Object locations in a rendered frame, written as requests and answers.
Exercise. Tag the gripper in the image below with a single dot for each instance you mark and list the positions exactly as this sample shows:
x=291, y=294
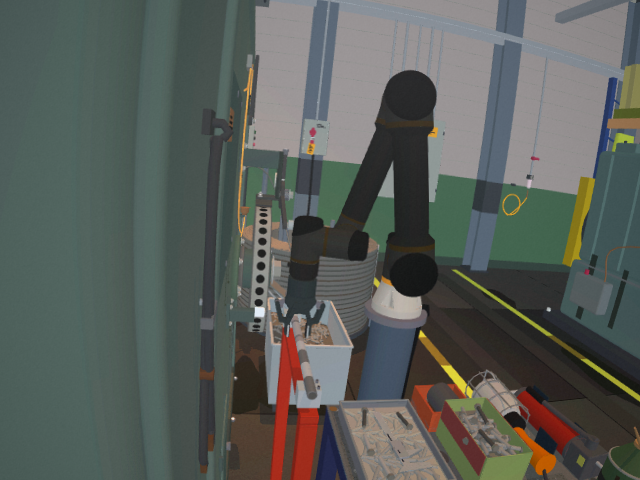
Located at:
x=301, y=295

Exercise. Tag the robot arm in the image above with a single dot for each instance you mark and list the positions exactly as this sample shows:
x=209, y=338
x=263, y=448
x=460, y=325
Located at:
x=407, y=150

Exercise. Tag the grey barring bar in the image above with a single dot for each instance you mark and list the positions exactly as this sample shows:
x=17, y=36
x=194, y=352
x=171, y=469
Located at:
x=305, y=360

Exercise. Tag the grey flywheel with holes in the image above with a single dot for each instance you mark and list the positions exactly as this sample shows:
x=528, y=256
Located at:
x=260, y=250

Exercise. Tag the red bar rest stand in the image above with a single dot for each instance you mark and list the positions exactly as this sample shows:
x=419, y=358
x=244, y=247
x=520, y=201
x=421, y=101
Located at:
x=287, y=415

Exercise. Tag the green header machine body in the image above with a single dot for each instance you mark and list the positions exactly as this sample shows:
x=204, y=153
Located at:
x=100, y=240

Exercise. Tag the grey bin of blanks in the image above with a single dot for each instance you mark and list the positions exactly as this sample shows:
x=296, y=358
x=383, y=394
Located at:
x=327, y=367

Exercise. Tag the black lever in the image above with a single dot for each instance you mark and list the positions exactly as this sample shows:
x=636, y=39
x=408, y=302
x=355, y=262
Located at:
x=282, y=190

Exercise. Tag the blue trestle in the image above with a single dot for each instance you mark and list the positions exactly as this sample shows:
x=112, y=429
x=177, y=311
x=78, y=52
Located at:
x=330, y=450

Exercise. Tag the dark grey long lever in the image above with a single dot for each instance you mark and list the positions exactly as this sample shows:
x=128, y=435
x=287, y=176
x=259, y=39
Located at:
x=214, y=210

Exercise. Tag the grey tray of bolts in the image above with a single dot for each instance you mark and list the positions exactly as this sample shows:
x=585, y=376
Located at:
x=387, y=440

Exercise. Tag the orange box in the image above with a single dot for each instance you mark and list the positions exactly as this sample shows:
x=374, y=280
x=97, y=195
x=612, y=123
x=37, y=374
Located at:
x=422, y=412

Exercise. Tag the dark grey cylinder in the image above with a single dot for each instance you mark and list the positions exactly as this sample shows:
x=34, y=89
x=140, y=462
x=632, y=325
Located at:
x=440, y=395

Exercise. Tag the grey control box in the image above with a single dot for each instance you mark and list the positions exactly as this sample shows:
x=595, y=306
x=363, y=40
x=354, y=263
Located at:
x=315, y=136

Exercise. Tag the green box of bolts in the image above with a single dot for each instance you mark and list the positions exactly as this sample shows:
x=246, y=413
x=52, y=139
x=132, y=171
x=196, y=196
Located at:
x=457, y=440

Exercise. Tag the caged work lamp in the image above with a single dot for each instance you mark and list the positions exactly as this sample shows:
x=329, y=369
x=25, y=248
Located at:
x=492, y=392

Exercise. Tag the blue-grey steel column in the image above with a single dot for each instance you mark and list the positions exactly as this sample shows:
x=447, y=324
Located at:
x=315, y=75
x=492, y=150

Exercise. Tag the red grease gun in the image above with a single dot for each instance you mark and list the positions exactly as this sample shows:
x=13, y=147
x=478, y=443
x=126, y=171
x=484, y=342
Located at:
x=550, y=417

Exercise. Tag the orange torch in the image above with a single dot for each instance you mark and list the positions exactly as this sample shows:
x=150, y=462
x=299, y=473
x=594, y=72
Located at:
x=537, y=452

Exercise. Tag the air drop with red valve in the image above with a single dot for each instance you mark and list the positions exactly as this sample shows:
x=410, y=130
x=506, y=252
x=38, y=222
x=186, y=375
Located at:
x=533, y=172

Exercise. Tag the grey box on machine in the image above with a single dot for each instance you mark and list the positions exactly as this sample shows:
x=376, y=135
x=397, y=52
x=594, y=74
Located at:
x=591, y=292

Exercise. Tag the grey small motor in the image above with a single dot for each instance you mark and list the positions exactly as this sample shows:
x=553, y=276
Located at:
x=582, y=452

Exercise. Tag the green machine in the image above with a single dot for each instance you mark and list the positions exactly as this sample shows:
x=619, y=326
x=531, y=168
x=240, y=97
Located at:
x=615, y=225

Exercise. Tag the green oil can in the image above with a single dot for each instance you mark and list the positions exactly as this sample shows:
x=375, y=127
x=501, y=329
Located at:
x=622, y=462

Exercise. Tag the blue shelf rack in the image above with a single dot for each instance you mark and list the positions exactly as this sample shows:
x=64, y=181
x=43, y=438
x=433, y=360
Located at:
x=622, y=120

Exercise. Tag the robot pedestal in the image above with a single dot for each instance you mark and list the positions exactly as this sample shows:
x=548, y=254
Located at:
x=387, y=360

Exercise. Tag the yellow guard post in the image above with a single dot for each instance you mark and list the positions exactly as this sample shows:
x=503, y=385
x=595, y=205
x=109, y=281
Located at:
x=577, y=225

